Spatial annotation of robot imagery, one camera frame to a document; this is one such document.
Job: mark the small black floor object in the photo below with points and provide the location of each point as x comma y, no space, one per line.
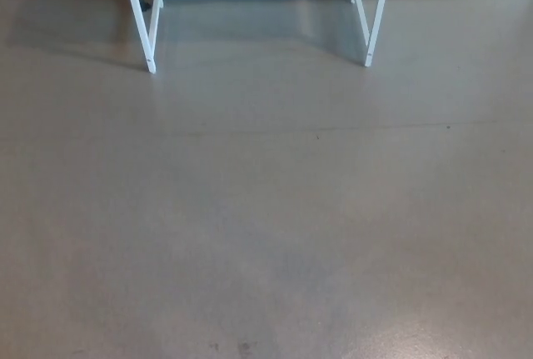
145,3

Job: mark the white table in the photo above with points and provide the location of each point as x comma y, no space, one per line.
149,61

